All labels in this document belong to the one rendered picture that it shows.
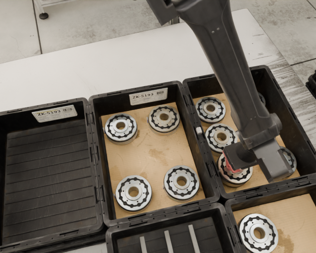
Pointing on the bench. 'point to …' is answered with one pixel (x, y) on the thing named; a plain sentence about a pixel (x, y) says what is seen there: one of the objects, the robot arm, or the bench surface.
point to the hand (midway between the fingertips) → (235, 164)
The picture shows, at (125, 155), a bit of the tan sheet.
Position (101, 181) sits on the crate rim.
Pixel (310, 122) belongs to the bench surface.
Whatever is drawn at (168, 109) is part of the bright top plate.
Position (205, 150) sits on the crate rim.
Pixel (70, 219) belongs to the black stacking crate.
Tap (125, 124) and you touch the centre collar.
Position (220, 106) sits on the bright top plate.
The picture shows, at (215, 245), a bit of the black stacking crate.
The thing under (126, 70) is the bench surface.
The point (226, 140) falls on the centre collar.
